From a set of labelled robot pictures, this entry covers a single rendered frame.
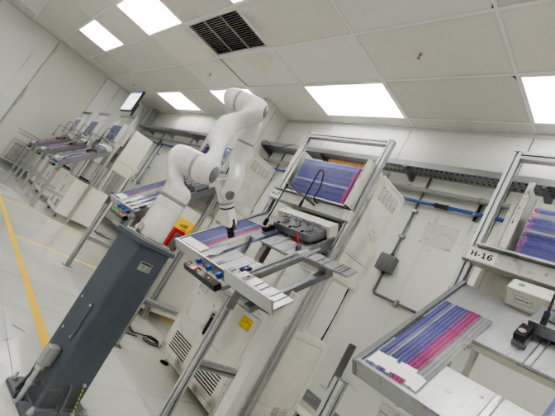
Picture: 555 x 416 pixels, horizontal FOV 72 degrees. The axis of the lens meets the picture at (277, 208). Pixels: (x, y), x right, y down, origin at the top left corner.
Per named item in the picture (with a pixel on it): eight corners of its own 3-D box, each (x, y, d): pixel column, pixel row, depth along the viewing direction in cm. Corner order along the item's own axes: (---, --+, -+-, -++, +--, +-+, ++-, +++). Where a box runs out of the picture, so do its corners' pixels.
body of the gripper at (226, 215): (215, 205, 199) (218, 224, 202) (225, 209, 191) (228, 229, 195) (228, 200, 203) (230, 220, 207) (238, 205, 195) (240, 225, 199)
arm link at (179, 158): (177, 202, 150) (208, 152, 154) (142, 183, 156) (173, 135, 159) (189, 210, 161) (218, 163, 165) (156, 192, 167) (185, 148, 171)
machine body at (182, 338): (203, 427, 192) (264, 316, 202) (153, 356, 245) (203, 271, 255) (282, 437, 233) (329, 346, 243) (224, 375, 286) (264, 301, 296)
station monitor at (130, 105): (129, 111, 590) (144, 91, 596) (118, 111, 634) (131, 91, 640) (136, 117, 598) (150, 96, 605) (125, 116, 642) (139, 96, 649)
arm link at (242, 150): (260, 148, 183) (234, 205, 186) (251, 144, 197) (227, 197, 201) (244, 141, 179) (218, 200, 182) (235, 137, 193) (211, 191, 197)
